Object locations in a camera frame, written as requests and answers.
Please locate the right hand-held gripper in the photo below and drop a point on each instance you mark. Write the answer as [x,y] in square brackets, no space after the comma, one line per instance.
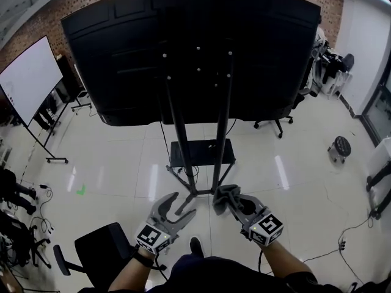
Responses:
[265,227]

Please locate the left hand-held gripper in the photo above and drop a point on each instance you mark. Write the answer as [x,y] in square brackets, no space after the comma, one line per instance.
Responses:
[152,237]

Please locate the grey cloth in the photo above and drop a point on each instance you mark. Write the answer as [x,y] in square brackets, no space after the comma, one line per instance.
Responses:
[223,200]

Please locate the black TV stand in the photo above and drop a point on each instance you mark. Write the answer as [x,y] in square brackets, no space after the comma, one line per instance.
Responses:
[183,145]

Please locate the person's left forearm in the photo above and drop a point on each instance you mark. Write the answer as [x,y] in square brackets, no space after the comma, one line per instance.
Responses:
[131,273]

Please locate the person's right forearm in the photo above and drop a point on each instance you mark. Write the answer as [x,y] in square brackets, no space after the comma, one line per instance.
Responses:
[284,261]

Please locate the black display on rolling stand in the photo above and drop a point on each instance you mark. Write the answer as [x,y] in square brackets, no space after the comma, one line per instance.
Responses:
[68,75]

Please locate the whiteboard on rolling stand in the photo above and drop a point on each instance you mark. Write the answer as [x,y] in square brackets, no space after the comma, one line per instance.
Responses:
[27,81]

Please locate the person's left black shoe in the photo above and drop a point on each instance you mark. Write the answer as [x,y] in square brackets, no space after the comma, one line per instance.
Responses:
[196,246]

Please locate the black wristband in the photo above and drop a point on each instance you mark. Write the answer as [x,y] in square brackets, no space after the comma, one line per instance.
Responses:
[143,258]

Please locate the person's black shirt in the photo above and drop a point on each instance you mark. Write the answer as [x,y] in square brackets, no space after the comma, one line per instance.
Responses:
[229,276]

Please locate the black armrest office chair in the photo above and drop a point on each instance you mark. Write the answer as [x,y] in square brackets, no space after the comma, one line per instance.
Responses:
[97,246]

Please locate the green floor tape mark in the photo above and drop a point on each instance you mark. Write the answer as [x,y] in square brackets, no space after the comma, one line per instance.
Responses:
[81,191]

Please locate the black round wheeled stool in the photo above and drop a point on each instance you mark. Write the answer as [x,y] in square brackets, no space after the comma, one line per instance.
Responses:
[342,145]

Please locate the white cabinet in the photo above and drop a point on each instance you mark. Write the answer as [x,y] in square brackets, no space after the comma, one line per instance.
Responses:
[382,157]

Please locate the white grey hanging gear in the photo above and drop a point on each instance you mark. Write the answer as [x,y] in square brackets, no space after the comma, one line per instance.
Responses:
[316,81]

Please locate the large black television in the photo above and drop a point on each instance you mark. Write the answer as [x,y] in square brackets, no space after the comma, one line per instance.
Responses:
[122,66]

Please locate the dark framed glass door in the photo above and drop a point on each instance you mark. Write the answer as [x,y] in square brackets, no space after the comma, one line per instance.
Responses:
[378,111]

